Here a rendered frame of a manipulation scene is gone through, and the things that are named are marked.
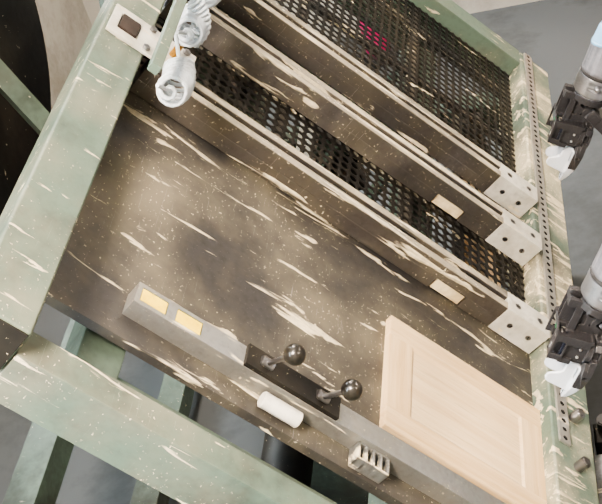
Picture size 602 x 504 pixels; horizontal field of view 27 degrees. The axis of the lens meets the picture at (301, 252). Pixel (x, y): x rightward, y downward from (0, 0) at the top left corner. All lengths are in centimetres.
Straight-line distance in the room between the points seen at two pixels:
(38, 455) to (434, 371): 115
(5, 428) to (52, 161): 268
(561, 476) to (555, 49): 349
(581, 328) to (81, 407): 78
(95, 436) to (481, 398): 95
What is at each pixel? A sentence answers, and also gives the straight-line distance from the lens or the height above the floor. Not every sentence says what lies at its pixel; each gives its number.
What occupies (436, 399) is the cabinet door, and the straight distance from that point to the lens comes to 250.
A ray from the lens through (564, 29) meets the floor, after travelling 600.
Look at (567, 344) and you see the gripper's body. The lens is 200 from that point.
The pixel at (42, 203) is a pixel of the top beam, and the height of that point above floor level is 185.
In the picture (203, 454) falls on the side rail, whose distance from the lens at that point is 196.
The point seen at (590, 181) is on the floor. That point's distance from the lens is 494.
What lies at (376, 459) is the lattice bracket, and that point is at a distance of 227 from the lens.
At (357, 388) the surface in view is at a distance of 211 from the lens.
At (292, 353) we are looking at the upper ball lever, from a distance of 206.
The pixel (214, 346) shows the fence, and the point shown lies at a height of 152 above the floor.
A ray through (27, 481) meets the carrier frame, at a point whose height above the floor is 79.
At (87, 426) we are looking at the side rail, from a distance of 194.
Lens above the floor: 282
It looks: 35 degrees down
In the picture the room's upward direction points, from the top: 18 degrees counter-clockwise
